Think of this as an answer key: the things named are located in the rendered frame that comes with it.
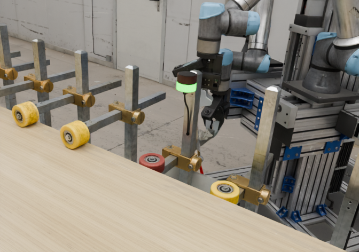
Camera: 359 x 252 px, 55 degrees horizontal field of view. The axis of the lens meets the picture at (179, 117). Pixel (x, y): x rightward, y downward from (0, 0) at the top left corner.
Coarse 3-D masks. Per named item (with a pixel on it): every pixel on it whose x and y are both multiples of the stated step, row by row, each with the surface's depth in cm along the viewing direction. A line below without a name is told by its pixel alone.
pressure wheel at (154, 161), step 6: (144, 156) 107; (150, 156) 108; (156, 156) 108; (162, 156) 108; (144, 162) 104; (150, 162) 105; (156, 162) 105; (162, 162) 105; (150, 168) 103; (156, 168) 103; (162, 168) 105
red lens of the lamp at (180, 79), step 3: (177, 75) 102; (180, 75) 101; (177, 78) 102; (180, 78) 101; (183, 78) 100; (186, 78) 100; (189, 78) 100; (192, 78) 100; (195, 78) 101; (177, 81) 102; (180, 81) 101; (183, 81) 101; (186, 81) 100; (189, 81) 100; (192, 81) 101; (195, 81) 102
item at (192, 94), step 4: (180, 72) 103; (184, 72) 104; (188, 72) 104; (192, 72) 104; (188, 76) 100; (184, 84) 101; (188, 84) 101; (192, 84) 102; (184, 92) 104; (188, 92) 103; (192, 92) 107; (184, 96) 105; (192, 96) 107; (184, 100) 106; (188, 108) 108; (188, 112) 109; (188, 116) 110; (188, 120) 110; (188, 124) 111; (188, 128) 112; (188, 132) 112
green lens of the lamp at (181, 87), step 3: (177, 84) 102; (180, 84) 101; (183, 84) 101; (195, 84) 102; (177, 87) 103; (180, 87) 102; (183, 87) 101; (186, 87) 101; (189, 87) 101; (192, 87) 102; (195, 87) 103; (180, 90) 102; (183, 90) 102; (186, 90) 101; (189, 90) 102; (192, 90) 102; (195, 90) 103
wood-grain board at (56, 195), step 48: (0, 144) 109; (48, 144) 111; (0, 192) 87; (48, 192) 89; (96, 192) 90; (144, 192) 91; (192, 192) 93; (0, 240) 73; (48, 240) 73; (96, 240) 74; (144, 240) 75; (192, 240) 76; (240, 240) 78; (288, 240) 79
